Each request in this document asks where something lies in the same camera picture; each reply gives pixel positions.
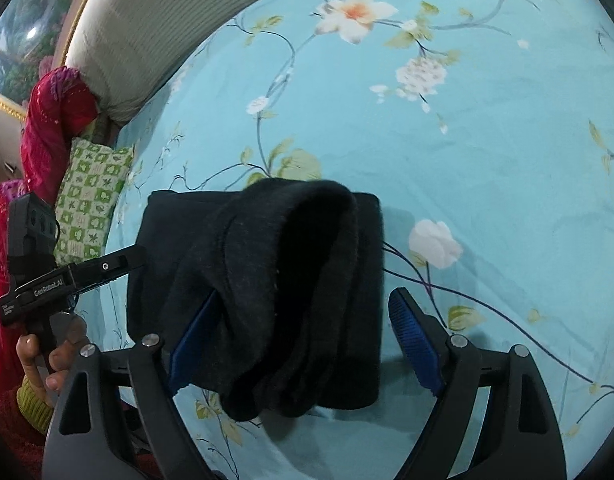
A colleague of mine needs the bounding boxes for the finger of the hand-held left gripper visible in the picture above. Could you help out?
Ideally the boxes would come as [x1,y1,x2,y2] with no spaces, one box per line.
[67,281,116,298]
[70,245,148,286]

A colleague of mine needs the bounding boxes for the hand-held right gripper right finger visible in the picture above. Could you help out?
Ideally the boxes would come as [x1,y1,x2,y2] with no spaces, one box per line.
[388,287,568,480]

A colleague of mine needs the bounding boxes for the green checked pillow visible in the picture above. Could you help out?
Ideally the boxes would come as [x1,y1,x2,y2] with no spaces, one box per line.
[54,137,135,266]

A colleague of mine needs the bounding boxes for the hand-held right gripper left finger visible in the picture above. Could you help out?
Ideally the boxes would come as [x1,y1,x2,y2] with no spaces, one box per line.
[42,294,219,480]

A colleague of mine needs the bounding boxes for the red sequined cloth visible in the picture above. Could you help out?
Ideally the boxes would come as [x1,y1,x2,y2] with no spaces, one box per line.
[20,66,99,203]

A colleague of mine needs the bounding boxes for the black pants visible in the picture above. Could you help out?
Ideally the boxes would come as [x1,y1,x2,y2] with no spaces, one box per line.
[126,178,388,422]

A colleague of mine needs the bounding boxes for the person's left hand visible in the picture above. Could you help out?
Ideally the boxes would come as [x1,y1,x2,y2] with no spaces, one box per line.
[16,311,88,392]

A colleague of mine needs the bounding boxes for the grey striped headboard cushion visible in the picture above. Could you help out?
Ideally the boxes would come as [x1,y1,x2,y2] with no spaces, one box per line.
[64,0,348,123]

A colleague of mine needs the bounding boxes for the gold framed landscape painting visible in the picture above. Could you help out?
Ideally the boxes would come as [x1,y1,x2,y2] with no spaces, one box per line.
[0,0,109,121]

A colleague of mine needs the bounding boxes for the person's left forearm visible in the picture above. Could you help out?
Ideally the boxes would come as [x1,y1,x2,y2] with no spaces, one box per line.
[0,379,55,480]

